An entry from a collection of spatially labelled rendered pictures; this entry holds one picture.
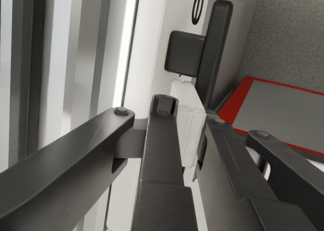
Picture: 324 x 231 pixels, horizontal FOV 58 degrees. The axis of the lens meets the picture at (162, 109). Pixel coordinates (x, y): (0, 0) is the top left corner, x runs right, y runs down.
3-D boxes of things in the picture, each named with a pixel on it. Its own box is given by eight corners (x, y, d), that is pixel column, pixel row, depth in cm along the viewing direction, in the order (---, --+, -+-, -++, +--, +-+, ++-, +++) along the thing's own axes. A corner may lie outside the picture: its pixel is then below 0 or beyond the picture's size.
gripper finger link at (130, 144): (168, 168, 13) (99, 156, 12) (167, 126, 17) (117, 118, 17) (174, 136, 12) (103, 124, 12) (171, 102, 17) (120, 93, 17)
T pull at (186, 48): (235, 3, 19) (232, 0, 17) (209, 112, 21) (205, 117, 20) (182, -6, 20) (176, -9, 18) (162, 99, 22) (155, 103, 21)
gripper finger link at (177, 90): (179, 166, 14) (164, 164, 14) (174, 119, 21) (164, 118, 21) (191, 109, 14) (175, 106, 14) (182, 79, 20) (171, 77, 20)
